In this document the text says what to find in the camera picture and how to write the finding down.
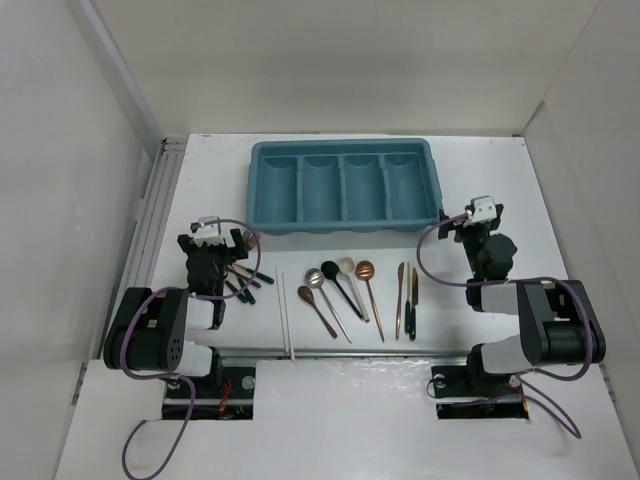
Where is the copper knife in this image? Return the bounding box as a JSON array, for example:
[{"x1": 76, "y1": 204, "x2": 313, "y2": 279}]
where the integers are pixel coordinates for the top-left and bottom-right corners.
[{"x1": 395, "y1": 262, "x2": 405, "y2": 340}]

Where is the gold blade green knife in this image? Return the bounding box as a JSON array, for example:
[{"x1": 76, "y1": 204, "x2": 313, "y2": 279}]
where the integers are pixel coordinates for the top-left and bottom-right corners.
[{"x1": 409, "y1": 268, "x2": 419, "y2": 341}]

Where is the copper spoon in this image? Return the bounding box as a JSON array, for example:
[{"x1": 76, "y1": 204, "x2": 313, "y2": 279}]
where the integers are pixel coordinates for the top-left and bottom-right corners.
[{"x1": 356, "y1": 260, "x2": 385, "y2": 342}]

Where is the black spoon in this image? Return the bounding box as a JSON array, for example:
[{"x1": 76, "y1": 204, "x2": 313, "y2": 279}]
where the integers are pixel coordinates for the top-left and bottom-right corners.
[{"x1": 321, "y1": 260, "x2": 364, "y2": 320}]

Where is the white spoon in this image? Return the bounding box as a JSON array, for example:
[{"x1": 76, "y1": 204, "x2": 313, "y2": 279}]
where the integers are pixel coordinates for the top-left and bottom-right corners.
[{"x1": 338, "y1": 257, "x2": 370, "y2": 323}]

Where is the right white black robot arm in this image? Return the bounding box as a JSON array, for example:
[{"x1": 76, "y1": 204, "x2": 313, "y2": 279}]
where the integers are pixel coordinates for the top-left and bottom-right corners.
[{"x1": 433, "y1": 197, "x2": 607, "y2": 396}]

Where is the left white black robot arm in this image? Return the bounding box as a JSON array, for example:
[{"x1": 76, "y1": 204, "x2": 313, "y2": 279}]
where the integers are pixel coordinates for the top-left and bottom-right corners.
[{"x1": 103, "y1": 228, "x2": 248, "y2": 397}]

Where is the white chopstick left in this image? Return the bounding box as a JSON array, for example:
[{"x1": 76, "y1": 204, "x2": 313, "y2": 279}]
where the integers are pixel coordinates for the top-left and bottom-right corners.
[{"x1": 275, "y1": 271, "x2": 293, "y2": 359}]

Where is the white chopstick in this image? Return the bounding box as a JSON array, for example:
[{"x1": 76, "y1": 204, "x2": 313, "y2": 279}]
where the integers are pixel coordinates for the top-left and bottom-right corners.
[
  {"x1": 275, "y1": 271, "x2": 293, "y2": 359},
  {"x1": 281, "y1": 272, "x2": 296, "y2": 363}
]

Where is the white chopstick right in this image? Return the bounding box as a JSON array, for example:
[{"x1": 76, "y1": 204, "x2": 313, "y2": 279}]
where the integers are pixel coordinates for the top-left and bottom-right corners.
[{"x1": 281, "y1": 272, "x2": 296, "y2": 363}]

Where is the brown wooden spoon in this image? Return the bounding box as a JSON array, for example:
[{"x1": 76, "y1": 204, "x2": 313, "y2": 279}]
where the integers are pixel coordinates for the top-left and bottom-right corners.
[{"x1": 297, "y1": 286, "x2": 337, "y2": 339}]

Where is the silver metal spoon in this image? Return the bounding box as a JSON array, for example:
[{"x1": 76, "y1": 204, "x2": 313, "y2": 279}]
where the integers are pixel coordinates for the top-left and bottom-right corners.
[{"x1": 305, "y1": 268, "x2": 352, "y2": 343}]

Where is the blue plastic cutlery tray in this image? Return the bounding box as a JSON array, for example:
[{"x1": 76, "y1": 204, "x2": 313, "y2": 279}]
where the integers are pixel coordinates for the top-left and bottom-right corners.
[{"x1": 247, "y1": 137, "x2": 444, "y2": 235}]

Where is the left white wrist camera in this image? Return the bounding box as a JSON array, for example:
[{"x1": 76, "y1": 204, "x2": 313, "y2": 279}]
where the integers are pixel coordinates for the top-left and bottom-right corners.
[{"x1": 190, "y1": 216, "x2": 225, "y2": 247}]

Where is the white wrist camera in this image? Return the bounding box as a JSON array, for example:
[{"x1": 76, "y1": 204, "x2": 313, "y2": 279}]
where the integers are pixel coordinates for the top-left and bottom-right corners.
[
  {"x1": 190, "y1": 216, "x2": 225, "y2": 247},
  {"x1": 464, "y1": 195, "x2": 503, "y2": 225}
]

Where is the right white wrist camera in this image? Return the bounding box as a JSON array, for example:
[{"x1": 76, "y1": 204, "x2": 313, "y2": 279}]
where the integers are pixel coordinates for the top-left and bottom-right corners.
[{"x1": 464, "y1": 195, "x2": 503, "y2": 225}]

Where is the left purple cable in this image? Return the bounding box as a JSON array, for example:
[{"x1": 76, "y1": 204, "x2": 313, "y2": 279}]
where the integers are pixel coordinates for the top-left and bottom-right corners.
[{"x1": 122, "y1": 217, "x2": 264, "y2": 477}]

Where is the aluminium rail front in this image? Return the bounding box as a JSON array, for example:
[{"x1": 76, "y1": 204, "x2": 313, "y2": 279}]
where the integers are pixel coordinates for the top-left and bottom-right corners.
[{"x1": 217, "y1": 347, "x2": 467, "y2": 360}]

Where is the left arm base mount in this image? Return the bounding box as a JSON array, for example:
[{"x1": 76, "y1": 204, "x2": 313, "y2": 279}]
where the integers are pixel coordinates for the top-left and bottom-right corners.
[{"x1": 161, "y1": 353, "x2": 257, "y2": 421}]

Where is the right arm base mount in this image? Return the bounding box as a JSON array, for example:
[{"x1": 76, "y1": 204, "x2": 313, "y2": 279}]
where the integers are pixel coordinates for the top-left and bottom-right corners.
[{"x1": 427, "y1": 365, "x2": 529, "y2": 420}]

